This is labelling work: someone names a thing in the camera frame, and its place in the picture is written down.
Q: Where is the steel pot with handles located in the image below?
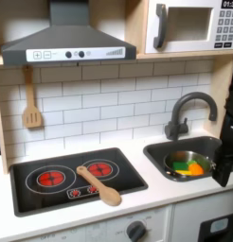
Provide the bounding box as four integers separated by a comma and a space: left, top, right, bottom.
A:
163, 150, 216, 178

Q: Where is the wooden spoon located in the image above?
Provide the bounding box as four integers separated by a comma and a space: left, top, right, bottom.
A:
76, 165, 122, 207

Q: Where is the orange toy carrot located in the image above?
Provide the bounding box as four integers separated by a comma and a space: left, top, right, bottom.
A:
188, 160, 205, 177

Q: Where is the dark grey sink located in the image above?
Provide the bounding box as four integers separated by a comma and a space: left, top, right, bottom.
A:
142, 135, 233, 182

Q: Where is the green toy block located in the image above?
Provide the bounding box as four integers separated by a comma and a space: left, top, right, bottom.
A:
172, 161, 189, 172

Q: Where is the dark grey tap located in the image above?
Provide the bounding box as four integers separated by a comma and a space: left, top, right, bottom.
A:
164, 92, 219, 141

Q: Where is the black dishwasher panel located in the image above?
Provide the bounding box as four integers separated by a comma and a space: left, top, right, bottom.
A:
197, 213, 233, 242

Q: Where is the black stove cooktop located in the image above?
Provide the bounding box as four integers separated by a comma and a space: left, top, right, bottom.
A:
9, 147, 149, 217

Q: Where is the grey oven knob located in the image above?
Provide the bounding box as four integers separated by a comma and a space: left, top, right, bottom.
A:
126, 220, 147, 242

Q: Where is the white toy microwave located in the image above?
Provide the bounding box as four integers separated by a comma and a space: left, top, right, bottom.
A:
144, 0, 233, 55

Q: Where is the wooden slotted spatula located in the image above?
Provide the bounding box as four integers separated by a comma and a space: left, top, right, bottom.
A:
22, 65, 44, 130

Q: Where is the grey range hood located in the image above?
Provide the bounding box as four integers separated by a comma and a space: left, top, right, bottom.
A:
0, 0, 137, 66

